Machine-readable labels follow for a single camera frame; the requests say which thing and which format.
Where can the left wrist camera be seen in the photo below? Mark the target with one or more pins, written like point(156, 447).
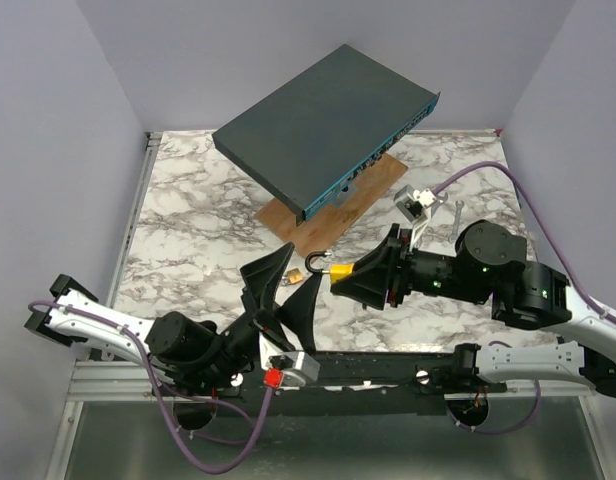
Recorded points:
point(291, 369)

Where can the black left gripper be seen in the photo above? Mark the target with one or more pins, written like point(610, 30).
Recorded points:
point(265, 279)

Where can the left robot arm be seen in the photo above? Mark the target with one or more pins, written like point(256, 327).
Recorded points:
point(75, 316)

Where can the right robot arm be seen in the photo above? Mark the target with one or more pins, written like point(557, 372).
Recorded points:
point(490, 266)

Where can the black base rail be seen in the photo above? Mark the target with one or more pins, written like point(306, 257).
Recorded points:
point(349, 383)

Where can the wooden board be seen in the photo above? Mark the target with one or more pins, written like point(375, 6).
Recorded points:
point(338, 215)

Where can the dark network switch box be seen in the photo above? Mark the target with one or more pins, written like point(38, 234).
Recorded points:
point(309, 139)

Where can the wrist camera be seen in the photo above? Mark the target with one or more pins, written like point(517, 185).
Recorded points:
point(418, 207)
point(291, 369)

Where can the yellow padlock with black shackle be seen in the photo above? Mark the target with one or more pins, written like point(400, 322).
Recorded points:
point(335, 272)

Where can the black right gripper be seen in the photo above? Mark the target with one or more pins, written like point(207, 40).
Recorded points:
point(379, 270)

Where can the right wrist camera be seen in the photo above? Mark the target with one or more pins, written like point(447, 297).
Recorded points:
point(418, 207)

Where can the small brass padlock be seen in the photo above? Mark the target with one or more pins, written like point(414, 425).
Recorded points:
point(292, 277)

